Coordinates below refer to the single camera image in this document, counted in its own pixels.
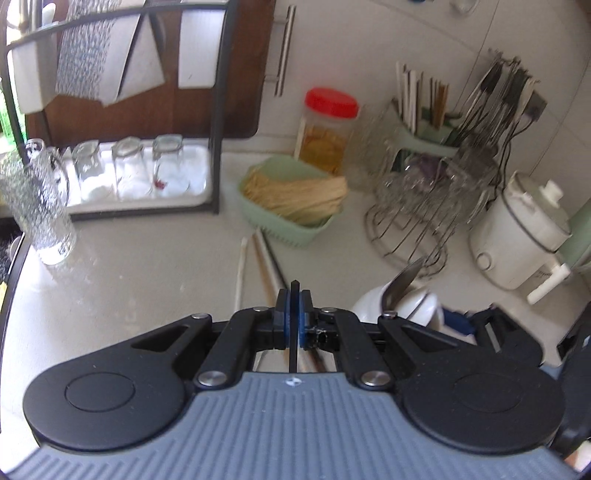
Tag white drip tray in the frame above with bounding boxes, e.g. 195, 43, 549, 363
59, 140, 216, 216

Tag white cutting board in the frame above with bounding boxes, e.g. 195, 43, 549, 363
177, 6, 228, 90
10, 37, 59, 114

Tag black power cable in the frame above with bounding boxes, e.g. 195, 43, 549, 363
494, 111, 532, 190

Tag metal spoon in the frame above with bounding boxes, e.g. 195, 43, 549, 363
381, 256, 428, 315

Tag green plastic basket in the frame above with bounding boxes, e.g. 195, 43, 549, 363
237, 156, 350, 248

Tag green utensil drainer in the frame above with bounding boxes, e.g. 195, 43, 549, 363
392, 98, 468, 160

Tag clear glass tumbler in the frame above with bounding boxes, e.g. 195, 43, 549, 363
112, 137, 154, 202
71, 141, 110, 202
151, 134, 191, 198

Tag textured glass mug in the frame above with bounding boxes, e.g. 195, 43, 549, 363
0, 138, 78, 267

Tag metal bar handle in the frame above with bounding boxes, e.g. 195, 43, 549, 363
264, 6, 297, 97

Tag bunch of assorted chopsticks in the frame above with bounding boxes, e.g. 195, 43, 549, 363
394, 61, 452, 136

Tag hanging kitchen utensils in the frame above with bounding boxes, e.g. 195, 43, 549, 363
455, 48, 542, 155

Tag dark wooden cutting board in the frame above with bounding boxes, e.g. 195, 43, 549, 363
25, 0, 278, 149

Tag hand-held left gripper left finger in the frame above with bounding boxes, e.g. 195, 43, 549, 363
130, 288, 293, 391

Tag tall textured glass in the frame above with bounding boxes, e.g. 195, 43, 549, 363
349, 111, 409, 192

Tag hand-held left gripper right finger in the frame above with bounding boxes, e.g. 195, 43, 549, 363
298, 289, 477, 391

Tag brown wooden chopstick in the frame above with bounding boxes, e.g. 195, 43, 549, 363
252, 231, 280, 308

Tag wall socket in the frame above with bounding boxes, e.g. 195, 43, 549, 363
524, 89, 549, 121

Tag clear jar red lid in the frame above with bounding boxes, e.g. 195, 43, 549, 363
294, 87, 361, 177

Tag black chopstick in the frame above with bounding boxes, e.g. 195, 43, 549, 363
290, 279, 301, 373
264, 236, 287, 284

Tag dried noodle bundle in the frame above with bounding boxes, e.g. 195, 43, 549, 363
242, 167, 350, 228

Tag white ceramic mug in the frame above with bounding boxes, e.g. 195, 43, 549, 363
352, 284, 445, 329

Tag white electric cooker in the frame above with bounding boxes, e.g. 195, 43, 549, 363
468, 171, 574, 306

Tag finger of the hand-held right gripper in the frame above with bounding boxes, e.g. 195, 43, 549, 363
440, 303, 544, 366

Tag purple lid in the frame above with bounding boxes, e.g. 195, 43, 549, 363
409, 154, 446, 178

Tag wire glass rack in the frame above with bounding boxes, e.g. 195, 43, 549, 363
365, 185, 467, 280

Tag grey cutting board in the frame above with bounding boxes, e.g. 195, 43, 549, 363
115, 11, 167, 106

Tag clear glass beer mug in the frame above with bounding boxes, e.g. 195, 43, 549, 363
438, 148, 499, 227

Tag patterned cutting board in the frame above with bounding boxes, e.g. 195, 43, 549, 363
54, 0, 120, 103

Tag black metal dish rack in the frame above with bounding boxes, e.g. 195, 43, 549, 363
0, 0, 241, 223

